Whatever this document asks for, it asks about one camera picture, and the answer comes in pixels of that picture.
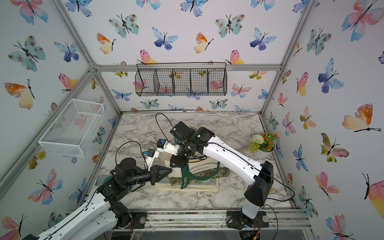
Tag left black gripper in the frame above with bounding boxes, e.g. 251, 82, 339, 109
124, 165, 172, 188

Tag starry night canvas tote bag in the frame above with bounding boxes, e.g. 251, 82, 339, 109
155, 179, 219, 193

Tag green handled canvas tote bag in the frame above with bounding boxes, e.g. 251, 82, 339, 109
167, 158, 230, 189

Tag blue handled canvas tote bag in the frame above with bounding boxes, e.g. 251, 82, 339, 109
157, 177, 219, 188

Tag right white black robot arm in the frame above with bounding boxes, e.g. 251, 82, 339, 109
170, 122, 276, 230

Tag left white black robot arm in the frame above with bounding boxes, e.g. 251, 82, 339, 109
25, 158, 172, 240

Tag green rubber glove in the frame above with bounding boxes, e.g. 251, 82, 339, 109
103, 176, 114, 184

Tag potted artificial flower plant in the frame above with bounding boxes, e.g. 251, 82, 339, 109
250, 133, 280, 158

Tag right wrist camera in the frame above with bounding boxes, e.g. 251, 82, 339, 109
157, 139, 180, 156

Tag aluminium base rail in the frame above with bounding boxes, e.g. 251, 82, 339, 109
131, 208, 312, 231

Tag black wire wall basket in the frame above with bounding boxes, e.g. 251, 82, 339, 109
134, 61, 228, 98

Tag white mesh wall basket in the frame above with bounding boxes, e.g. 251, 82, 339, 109
38, 99, 105, 158

